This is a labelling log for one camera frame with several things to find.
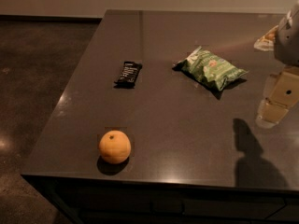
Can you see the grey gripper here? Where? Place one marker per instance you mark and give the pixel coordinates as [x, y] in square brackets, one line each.
[288, 42]

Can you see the black rxbar chocolate bar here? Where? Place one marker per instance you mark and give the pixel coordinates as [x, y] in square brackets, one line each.
[128, 75]

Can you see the green chip bag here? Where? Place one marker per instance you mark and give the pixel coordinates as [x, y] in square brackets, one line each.
[209, 69]

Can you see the orange fruit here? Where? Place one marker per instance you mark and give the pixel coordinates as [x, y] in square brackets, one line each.
[114, 147]

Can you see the dark cabinet drawers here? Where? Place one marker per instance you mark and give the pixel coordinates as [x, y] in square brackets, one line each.
[86, 201]

